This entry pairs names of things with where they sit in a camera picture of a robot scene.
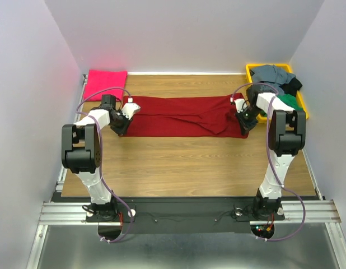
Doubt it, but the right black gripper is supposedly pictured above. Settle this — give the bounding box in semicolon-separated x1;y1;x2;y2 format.
234;105;263;136

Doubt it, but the dark red t shirt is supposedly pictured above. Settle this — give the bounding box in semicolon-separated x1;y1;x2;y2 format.
126;95;248;139

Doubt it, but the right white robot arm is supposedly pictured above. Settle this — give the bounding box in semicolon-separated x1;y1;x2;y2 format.
230;82;306;219

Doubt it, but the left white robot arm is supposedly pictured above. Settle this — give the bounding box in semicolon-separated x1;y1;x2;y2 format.
61;95;141;222

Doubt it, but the yellow plastic bin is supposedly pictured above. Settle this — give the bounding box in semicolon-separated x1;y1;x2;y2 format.
245;63;309;123

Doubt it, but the folded pink t shirt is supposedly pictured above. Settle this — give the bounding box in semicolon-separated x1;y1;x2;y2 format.
83;69;128;101

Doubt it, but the green t shirt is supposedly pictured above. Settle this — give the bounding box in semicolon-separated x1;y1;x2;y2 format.
256;92;303;118

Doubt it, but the grey t shirt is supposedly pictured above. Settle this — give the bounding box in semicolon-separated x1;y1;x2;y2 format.
250;64;296;95

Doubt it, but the black t shirt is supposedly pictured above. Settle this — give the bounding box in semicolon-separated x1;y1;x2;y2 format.
281;78;302;97

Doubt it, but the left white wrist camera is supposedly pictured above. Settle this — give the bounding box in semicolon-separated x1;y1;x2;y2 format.
121;98;141;120

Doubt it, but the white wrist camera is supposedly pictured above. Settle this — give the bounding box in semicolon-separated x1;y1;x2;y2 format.
121;98;141;120
230;97;247;113

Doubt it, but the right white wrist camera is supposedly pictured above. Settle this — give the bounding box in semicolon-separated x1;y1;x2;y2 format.
230;97;247;113

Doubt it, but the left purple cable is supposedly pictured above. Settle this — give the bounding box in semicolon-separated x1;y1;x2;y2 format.
76;87;136;244

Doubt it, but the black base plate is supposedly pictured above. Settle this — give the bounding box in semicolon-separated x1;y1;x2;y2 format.
82;197;284;238

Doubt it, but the aluminium frame rail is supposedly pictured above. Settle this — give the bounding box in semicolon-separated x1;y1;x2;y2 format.
26;72;342;269

